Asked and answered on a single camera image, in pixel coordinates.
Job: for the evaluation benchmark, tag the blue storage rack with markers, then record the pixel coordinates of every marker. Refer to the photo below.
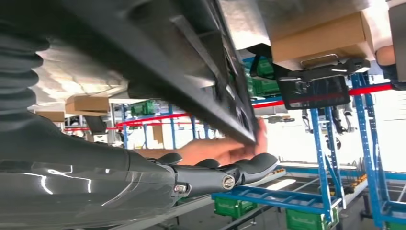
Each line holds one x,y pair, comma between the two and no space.
368,152
318,165

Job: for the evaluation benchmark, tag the person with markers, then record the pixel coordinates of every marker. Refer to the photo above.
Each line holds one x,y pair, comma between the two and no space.
387,60

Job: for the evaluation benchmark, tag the red barrier strip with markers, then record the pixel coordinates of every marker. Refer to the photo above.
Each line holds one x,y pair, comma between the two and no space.
152,119

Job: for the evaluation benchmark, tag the brown cardboard box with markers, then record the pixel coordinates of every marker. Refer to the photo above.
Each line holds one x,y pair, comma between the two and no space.
50,116
87,106
317,41

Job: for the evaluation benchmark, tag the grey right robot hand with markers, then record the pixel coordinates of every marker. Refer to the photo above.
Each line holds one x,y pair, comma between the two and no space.
79,184

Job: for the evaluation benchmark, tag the green plastic crate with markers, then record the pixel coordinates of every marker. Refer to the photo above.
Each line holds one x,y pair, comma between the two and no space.
263,85
234,208
142,108
311,219

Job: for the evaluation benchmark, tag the black office chair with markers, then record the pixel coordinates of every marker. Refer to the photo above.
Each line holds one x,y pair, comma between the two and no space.
317,93

